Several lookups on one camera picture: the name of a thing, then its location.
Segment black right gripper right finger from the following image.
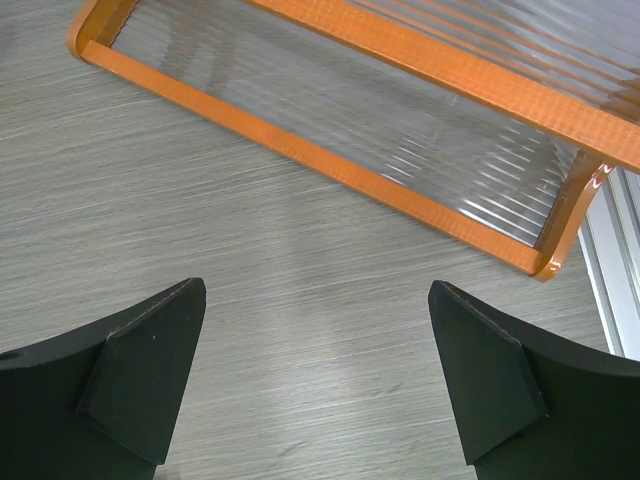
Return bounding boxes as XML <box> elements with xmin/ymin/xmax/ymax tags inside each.
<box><xmin>428</xmin><ymin>281</ymin><xmax>639</xmax><ymax>479</ymax></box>

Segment orange wooden shelf rack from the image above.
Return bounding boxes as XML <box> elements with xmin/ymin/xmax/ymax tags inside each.
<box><xmin>67</xmin><ymin>1</ymin><xmax>639</xmax><ymax>281</ymax></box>

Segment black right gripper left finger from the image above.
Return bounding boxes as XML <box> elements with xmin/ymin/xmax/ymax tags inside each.
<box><xmin>1</xmin><ymin>278</ymin><xmax>206</xmax><ymax>479</ymax></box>

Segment aluminium frame rail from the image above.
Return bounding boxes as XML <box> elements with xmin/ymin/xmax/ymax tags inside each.
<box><xmin>579</xmin><ymin>169</ymin><xmax>639</xmax><ymax>360</ymax></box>

